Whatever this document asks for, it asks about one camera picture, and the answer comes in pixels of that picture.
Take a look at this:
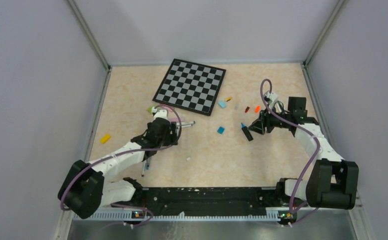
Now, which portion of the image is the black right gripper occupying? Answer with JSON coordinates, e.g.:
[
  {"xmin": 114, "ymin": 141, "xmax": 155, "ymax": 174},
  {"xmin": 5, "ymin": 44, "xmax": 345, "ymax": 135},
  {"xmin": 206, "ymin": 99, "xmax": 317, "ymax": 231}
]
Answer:
[{"xmin": 248, "ymin": 104, "xmax": 292, "ymax": 135}]

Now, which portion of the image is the blue cap of highlighter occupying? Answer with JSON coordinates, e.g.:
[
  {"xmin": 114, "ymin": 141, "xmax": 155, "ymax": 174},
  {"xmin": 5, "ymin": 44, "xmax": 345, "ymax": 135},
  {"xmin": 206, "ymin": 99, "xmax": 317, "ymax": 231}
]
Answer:
[{"xmin": 217, "ymin": 126, "xmax": 225, "ymax": 134}]

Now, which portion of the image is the light blue highlighter cap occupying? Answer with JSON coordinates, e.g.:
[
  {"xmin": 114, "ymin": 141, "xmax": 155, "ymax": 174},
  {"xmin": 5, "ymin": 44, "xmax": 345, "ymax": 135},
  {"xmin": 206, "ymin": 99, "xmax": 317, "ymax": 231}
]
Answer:
[{"xmin": 218, "ymin": 100, "xmax": 227, "ymax": 109}]

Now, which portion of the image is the black highlighter blue cap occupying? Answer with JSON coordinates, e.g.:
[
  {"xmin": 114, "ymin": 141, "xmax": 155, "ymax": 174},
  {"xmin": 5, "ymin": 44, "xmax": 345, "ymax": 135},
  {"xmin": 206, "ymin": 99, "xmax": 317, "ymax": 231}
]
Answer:
[{"xmin": 241, "ymin": 123, "xmax": 253, "ymax": 142}]

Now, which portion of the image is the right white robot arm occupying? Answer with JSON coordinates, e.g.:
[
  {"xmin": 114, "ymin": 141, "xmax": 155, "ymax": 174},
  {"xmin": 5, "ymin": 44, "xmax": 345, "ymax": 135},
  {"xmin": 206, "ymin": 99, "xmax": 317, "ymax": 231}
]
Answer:
[{"xmin": 248, "ymin": 93, "xmax": 359, "ymax": 213}]

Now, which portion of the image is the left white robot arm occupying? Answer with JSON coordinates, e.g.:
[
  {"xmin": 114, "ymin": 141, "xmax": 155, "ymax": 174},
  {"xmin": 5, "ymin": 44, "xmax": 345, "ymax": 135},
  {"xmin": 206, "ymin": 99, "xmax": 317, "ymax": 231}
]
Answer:
[{"xmin": 57, "ymin": 117, "xmax": 181, "ymax": 219}]

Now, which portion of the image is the yellow highlighter cap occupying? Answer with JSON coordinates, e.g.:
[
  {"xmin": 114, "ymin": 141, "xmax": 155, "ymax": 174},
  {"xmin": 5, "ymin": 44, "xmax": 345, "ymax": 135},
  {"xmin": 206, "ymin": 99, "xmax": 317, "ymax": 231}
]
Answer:
[{"xmin": 100, "ymin": 133, "xmax": 111, "ymax": 144}]

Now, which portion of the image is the black grey chessboard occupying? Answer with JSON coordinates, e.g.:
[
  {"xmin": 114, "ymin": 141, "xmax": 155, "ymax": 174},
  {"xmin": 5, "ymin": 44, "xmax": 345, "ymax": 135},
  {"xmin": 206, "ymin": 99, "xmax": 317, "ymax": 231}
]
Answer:
[{"xmin": 152, "ymin": 58, "xmax": 226, "ymax": 116}]

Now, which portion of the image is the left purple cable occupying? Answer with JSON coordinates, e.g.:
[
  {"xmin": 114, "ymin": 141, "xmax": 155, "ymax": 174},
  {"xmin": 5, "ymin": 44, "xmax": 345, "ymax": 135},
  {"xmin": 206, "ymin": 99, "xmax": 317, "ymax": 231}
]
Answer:
[{"xmin": 59, "ymin": 104, "xmax": 183, "ymax": 229}]

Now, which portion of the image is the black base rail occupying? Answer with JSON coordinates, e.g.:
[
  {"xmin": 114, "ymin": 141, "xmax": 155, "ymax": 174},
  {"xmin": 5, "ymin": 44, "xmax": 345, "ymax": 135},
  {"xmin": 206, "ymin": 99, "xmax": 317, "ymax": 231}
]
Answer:
[{"xmin": 118, "ymin": 187, "xmax": 290, "ymax": 208}]

